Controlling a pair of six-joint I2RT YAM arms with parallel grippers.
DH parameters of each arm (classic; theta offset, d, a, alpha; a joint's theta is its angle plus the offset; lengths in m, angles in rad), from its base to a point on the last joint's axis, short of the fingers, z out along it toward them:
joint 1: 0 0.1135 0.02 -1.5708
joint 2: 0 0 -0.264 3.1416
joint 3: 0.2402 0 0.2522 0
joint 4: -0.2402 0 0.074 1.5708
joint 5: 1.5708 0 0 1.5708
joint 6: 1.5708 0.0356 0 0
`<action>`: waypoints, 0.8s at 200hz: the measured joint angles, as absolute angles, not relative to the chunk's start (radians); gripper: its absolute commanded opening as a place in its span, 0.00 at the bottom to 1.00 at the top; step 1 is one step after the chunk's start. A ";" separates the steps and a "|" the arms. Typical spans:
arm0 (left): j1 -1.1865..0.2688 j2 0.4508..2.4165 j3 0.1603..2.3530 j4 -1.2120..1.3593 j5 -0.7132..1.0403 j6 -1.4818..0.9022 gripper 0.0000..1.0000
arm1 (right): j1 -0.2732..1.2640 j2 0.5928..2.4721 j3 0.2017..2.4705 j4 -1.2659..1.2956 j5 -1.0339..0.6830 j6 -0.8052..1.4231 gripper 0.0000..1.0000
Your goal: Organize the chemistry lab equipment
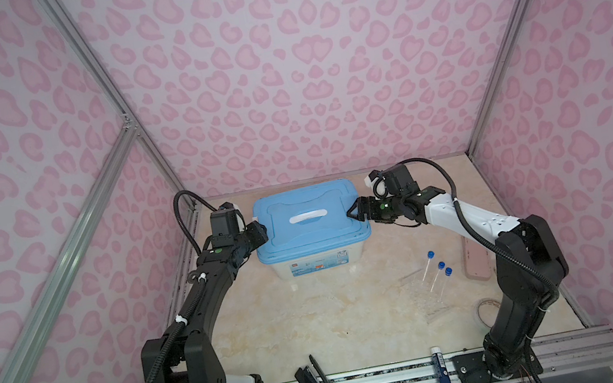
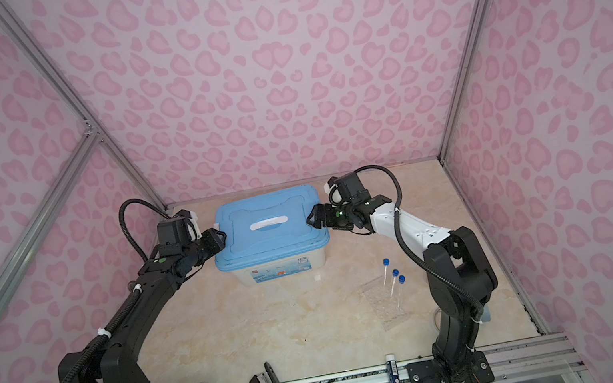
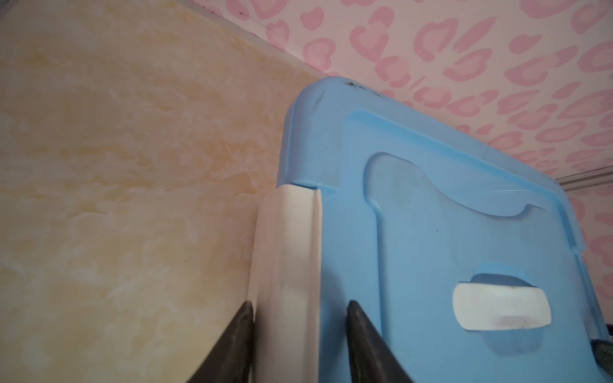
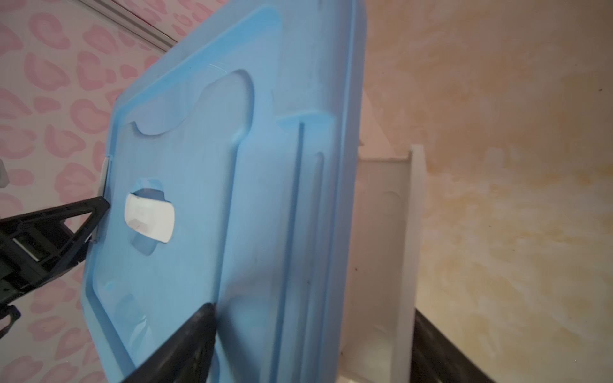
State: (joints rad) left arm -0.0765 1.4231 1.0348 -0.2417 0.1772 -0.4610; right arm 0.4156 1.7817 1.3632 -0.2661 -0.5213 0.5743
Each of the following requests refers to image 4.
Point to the blue plastic bin lid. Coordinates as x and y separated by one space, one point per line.
231 173

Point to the white plastic storage bin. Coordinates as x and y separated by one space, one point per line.
381 283

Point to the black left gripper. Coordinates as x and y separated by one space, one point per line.
40 246

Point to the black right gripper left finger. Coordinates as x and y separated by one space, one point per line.
186 356

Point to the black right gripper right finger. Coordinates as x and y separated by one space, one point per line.
436 359

